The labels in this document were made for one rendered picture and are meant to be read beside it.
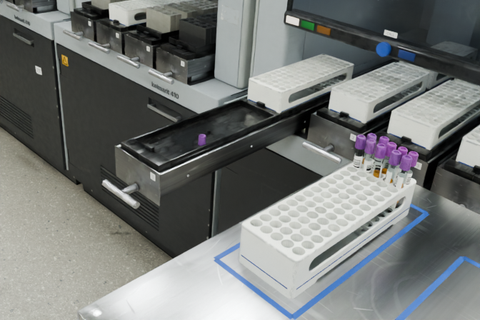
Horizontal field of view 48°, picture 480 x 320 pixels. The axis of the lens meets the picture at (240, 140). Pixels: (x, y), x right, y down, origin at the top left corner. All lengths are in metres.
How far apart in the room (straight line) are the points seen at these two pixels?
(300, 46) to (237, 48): 0.18
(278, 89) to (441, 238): 0.50
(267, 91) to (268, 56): 0.21
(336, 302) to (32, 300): 1.35
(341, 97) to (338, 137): 0.09
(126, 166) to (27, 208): 1.32
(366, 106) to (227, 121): 0.30
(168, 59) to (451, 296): 1.04
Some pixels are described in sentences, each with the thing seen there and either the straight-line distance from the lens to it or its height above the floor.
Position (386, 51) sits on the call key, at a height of 0.98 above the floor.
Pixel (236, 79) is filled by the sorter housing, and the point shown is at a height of 0.76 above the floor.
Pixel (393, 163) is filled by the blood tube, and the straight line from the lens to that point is 0.84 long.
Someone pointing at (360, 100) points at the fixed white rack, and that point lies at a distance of 1.19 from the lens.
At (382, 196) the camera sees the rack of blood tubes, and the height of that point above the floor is 0.88.
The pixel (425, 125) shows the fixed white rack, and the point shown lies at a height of 0.86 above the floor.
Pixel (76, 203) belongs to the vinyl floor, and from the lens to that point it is 2.32.
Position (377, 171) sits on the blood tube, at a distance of 0.86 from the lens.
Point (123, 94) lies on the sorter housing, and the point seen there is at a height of 0.60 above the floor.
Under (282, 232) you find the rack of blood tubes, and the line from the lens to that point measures 0.73.
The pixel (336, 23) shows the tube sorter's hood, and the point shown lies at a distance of 1.23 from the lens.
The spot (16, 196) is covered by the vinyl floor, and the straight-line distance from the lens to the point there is 2.41.
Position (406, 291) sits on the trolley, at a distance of 0.77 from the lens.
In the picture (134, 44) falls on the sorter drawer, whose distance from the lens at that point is 1.66.
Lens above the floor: 1.31
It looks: 28 degrees down
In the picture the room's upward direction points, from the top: 5 degrees clockwise
